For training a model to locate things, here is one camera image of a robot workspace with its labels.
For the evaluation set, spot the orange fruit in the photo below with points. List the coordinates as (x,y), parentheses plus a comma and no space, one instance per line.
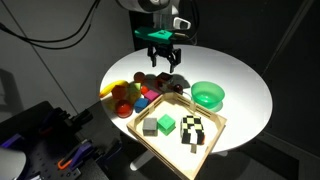
(139,77)
(144,90)

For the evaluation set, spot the dark red plum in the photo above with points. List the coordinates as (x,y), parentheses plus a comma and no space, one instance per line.
(178,88)

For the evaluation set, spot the wooden crate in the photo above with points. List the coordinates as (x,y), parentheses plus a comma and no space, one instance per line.
(173,150)

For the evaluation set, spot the green plastic bowl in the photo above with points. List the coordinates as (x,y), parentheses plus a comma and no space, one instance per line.
(207,95)

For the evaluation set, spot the grey cube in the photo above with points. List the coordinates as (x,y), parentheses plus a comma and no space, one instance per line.
(150,126)

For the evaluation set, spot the black perforated board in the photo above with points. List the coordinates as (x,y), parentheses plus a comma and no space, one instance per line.
(46,156)

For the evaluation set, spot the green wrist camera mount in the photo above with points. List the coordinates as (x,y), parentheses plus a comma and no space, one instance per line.
(155,35)

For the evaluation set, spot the blue cube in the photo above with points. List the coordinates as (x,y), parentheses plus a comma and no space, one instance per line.
(141,104)

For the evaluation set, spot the green cube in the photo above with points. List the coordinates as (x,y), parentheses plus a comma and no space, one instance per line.
(166,124)

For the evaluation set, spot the black clamp knob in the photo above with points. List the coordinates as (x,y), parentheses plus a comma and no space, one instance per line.
(81,117)

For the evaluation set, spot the red apple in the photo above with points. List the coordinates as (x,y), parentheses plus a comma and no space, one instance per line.
(123,108)

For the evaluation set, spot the orange red cube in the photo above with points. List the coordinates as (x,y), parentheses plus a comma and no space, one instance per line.
(119,92)

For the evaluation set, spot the pink cube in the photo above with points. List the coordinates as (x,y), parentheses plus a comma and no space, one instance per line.
(151,96)

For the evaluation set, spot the yellow lemon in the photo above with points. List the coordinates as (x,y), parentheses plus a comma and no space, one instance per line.
(110,104)

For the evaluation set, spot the white rounded lamp head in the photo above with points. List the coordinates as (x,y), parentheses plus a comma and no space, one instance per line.
(10,164)

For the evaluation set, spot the small yellow apple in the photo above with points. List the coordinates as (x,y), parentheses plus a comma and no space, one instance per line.
(134,97)

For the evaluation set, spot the orange multicolour plush cube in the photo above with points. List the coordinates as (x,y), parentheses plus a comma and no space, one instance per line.
(164,80)

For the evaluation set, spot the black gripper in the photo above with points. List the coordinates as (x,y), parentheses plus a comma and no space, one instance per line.
(164,49)

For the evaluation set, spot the black yellow checkered plush cube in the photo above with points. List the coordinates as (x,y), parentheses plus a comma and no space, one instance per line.
(192,130)

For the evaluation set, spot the yellow banana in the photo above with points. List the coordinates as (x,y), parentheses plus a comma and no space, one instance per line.
(111,86)

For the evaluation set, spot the purple orange spring clamp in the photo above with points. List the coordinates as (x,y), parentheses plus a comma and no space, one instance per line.
(76,154)
(50,120)

